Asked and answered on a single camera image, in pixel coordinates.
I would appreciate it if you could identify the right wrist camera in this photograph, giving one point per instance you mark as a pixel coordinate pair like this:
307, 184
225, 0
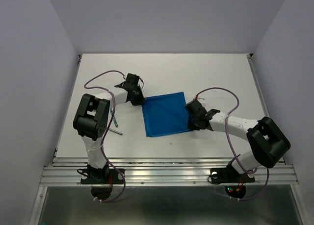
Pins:
201, 100

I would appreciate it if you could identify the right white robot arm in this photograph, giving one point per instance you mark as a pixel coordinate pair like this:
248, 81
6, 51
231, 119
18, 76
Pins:
267, 142

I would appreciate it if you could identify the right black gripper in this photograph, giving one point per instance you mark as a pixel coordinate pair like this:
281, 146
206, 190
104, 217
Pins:
191, 126

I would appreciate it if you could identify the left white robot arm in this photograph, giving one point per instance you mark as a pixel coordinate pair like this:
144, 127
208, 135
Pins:
95, 113

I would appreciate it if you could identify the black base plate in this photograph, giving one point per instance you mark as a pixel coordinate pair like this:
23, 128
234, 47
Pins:
110, 178
224, 175

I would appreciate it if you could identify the green handled knife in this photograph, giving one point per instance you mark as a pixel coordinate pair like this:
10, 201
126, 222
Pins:
114, 119

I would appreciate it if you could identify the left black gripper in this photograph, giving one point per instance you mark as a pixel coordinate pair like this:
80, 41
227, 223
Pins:
141, 101

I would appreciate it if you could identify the silver metal fork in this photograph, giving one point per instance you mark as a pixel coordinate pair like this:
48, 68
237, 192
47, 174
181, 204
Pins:
112, 130

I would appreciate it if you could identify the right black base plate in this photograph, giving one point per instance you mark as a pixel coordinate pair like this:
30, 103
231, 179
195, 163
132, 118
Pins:
224, 175

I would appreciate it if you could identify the aluminium rail frame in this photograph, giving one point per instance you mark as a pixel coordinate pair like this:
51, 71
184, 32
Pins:
166, 178

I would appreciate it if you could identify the blue cloth napkin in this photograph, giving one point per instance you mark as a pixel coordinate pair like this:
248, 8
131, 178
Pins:
165, 115

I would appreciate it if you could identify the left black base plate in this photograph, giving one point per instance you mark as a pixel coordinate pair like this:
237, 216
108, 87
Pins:
110, 178

